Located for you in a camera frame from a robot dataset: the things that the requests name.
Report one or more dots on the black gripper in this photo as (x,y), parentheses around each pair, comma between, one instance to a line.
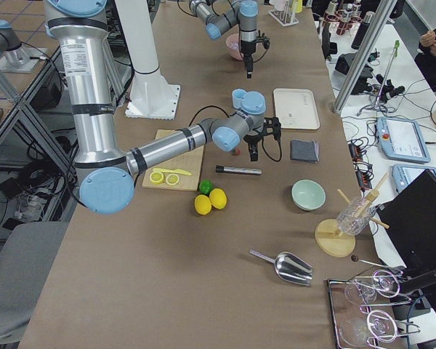
(254,135)
(248,49)

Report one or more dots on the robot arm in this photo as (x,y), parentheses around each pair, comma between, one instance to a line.
(105,172)
(241,13)

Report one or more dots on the pile of clear ice cubes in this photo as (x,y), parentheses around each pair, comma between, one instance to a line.
(233,43)

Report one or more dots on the light blue plastic cup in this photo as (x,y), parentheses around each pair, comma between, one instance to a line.
(237,97)

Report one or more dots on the white cup rack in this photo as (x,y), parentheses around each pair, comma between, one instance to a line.
(284,11)

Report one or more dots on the wooden cup stand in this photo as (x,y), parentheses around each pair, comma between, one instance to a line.
(329,237)

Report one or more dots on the steel ice scoop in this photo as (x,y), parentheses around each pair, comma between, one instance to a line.
(289,267)

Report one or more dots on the pink bowl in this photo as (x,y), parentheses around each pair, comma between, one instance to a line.
(233,54)

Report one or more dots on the grey folded cloth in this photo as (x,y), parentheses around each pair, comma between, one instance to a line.
(306,151)

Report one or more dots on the cream serving tray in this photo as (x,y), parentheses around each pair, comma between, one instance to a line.
(296,109)

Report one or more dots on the green lime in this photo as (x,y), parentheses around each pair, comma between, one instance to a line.
(205,187)

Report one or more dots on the upper whole yellow lemon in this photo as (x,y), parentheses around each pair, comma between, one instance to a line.
(218,198)

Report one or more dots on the whole yellow lemon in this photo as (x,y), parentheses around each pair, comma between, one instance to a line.
(202,204)
(218,198)

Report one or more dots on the bamboo cutting board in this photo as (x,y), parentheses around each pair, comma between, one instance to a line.
(190,161)

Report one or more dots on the pale green bowl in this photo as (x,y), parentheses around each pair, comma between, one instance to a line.
(308,195)

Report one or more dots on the lower whole yellow lemon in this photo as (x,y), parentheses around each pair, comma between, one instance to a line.
(202,204)

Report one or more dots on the lower lemon half slice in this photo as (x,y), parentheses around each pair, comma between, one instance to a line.
(172,179)

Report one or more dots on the lemon half slice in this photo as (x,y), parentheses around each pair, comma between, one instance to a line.
(157,178)
(172,179)

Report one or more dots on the yellow plastic knife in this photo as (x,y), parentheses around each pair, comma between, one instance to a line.
(172,171)

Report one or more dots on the upper lemon half slice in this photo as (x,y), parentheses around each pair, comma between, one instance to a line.
(157,178)

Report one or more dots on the clear glass mug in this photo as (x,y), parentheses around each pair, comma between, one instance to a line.
(351,221)

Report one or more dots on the upper teach pendant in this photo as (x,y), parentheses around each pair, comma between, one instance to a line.
(401,139)

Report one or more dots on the teach pendant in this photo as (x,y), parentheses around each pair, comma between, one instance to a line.
(404,174)
(401,139)

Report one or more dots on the lower teach pendant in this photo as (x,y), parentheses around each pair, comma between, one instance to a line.
(404,174)

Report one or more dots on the black monitor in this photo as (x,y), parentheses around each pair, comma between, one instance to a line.
(411,217)

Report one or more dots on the grey office chair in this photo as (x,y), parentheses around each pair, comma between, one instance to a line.
(25,262)

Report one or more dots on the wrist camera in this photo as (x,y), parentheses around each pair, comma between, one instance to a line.
(263,40)
(272,127)

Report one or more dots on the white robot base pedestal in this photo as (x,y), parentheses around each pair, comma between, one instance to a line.
(151,96)

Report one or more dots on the aluminium frame post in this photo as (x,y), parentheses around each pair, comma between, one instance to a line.
(382,14)

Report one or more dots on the wire glass rack tray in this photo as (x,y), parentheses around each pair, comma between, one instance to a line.
(361,310)

